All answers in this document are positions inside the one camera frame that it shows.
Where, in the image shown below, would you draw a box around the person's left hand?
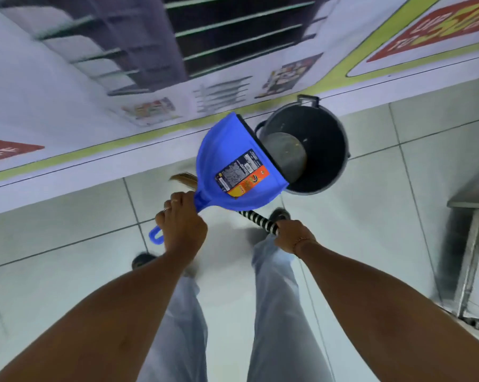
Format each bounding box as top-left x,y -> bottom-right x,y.
155,191 -> 208,261

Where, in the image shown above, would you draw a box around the person's right hand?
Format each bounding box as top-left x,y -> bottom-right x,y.
273,220 -> 318,257

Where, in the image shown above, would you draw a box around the broom with striped handle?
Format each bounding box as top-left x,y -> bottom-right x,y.
170,173 -> 280,236

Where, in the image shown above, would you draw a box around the blue plastic dustpan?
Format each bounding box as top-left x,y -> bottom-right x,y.
149,112 -> 290,246

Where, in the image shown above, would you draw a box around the person's left forearm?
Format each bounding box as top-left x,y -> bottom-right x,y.
0,250 -> 202,382

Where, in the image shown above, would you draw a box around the person's right forearm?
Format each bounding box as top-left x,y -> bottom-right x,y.
295,238 -> 479,382

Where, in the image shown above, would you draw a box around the black left shoe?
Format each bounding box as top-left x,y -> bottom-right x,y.
131,252 -> 158,271

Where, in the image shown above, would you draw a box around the light blue jeans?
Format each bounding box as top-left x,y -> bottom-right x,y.
138,235 -> 333,382

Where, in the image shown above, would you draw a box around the black plastic bucket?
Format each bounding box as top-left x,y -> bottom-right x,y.
255,94 -> 351,196

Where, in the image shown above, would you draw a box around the thin gold bracelet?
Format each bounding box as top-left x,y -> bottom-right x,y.
293,236 -> 318,256

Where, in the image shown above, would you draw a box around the printed wall banner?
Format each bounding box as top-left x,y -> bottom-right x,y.
0,0 -> 479,187

